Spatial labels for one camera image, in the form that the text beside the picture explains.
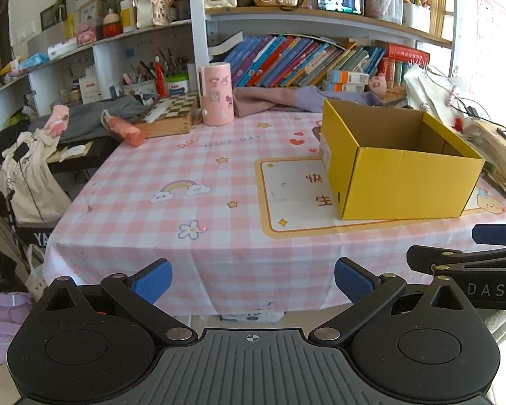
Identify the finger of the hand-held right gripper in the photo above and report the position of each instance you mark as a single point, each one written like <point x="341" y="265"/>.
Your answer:
<point x="430" y="258"/>
<point x="497" y="234"/>

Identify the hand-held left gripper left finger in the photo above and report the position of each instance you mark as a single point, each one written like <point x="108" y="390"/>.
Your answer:
<point x="152" y="282"/>

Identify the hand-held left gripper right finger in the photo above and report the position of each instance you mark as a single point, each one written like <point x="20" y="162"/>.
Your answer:
<point x="354" y="282"/>

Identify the yellow cardboard box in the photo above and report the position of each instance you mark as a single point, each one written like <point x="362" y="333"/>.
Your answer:
<point x="405" y="183"/>

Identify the stack of worn paper books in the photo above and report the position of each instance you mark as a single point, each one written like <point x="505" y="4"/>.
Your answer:
<point x="499" y="152"/>

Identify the white printed tote bag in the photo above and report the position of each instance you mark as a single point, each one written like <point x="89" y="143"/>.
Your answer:
<point x="38" y="274"/>

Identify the red knot ornament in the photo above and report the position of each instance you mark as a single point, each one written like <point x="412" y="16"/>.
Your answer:
<point x="459" y="124"/>

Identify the black electronic keyboard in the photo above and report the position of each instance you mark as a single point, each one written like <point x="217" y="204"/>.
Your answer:
<point x="80" y="152"/>

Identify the black plastic bag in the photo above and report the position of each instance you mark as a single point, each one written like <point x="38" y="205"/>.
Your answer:
<point x="2" y="272"/>

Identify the white paper cutout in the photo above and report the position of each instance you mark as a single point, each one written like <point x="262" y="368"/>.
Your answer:
<point x="72" y="152"/>

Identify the white cloth garment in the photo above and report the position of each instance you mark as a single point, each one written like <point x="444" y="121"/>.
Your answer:
<point x="33" y="185"/>

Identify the purple backpack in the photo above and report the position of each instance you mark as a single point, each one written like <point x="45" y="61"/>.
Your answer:
<point x="6" y="329"/>

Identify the pink spray bottle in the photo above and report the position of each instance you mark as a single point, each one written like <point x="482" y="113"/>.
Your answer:
<point x="124" y="128"/>

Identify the white plastic bag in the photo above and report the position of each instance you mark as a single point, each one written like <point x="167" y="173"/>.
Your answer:
<point x="430" y="88"/>

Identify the wooden chessboard box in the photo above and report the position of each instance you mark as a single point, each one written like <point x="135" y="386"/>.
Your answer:
<point x="173" y="118"/>

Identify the white long case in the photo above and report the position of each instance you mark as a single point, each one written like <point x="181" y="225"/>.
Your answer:
<point x="157" y="109"/>

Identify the grey cloth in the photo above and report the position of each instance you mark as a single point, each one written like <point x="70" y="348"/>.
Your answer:
<point x="97" y="116"/>

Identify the pink pig toy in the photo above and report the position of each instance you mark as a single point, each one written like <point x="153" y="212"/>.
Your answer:
<point x="378" y="84"/>

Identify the pink plush glove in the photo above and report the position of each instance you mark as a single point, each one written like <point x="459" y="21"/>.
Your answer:
<point x="57" y="120"/>

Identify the lilac and pink cloth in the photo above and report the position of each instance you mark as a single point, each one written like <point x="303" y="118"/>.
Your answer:
<point x="286" y="100"/>

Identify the pink cylindrical container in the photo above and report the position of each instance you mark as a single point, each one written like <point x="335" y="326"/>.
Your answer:
<point x="216" y="97"/>

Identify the pen cup with pens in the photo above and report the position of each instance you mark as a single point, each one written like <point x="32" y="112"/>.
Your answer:
<point x="140" y="86"/>

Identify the white jar with green lid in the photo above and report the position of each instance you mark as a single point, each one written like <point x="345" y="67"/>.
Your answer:
<point x="178" y="85"/>

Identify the red tassel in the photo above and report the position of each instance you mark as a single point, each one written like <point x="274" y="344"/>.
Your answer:
<point x="161" y="82"/>

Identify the white card box red label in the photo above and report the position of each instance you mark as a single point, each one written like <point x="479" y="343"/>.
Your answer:
<point x="91" y="90"/>

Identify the red thick dictionary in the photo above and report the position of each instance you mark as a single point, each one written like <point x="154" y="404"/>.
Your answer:
<point x="409" y="52"/>

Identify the white pen holder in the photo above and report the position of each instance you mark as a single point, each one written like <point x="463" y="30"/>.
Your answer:
<point x="416" y="19"/>

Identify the white box with red stripe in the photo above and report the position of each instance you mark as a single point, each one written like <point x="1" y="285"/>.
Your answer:
<point x="63" y="49"/>

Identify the blue tissue packet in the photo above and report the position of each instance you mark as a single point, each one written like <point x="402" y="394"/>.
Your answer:
<point x="34" y="61"/>

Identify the grey open book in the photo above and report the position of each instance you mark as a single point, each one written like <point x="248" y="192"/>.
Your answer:
<point x="227" y="43"/>

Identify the clear pen holder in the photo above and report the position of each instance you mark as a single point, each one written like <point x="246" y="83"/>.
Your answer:
<point x="383" y="10"/>

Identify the pink cartoon box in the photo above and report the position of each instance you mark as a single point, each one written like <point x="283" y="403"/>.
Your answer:
<point x="87" y="37"/>

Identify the white wooden bookshelf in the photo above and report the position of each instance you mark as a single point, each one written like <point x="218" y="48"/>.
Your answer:
<point x="198" y="29"/>

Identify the red and white doll jar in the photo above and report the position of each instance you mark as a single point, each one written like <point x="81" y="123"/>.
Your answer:
<point x="112" y="26"/>

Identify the white and yellow thermos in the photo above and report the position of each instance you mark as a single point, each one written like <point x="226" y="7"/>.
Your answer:
<point x="129" y="17"/>

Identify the black smartphone with lit screen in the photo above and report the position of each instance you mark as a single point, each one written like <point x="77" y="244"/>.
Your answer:
<point x="340" y="3"/>

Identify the white gift bag with bows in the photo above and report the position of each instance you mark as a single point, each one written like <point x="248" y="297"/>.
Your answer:
<point x="154" y="6"/>

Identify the alphabet wall poster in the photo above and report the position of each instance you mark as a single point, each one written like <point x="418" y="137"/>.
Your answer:
<point x="499" y="42"/>

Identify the white wall switch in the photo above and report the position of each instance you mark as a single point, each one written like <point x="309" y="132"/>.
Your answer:
<point x="26" y="31"/>

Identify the black photo frame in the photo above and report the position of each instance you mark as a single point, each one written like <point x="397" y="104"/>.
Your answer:
<point x="53" y="17"/>

